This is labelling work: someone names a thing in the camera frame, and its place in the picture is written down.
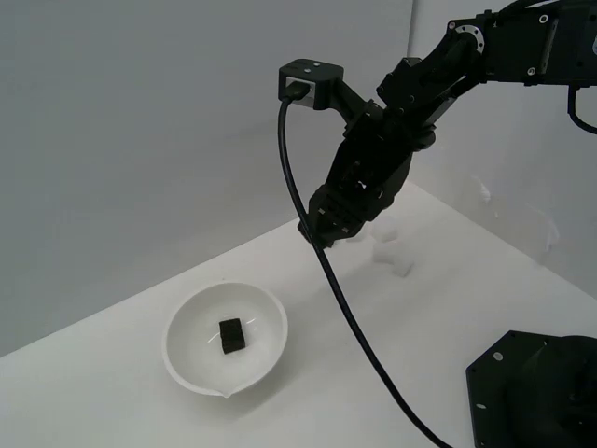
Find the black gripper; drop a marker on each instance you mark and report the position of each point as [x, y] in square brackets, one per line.
[392, 133]

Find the small black foam box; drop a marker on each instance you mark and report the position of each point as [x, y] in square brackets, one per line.
[232, 335]

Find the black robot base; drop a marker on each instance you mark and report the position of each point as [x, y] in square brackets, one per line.
[531, 392]

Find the white bowl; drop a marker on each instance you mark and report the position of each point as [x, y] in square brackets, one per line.
[196, 336]

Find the white foam block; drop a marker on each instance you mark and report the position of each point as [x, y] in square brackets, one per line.
[384, 252]
[403, 267]
[386, 233]

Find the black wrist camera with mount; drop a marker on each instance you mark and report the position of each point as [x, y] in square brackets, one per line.
[312, 70]

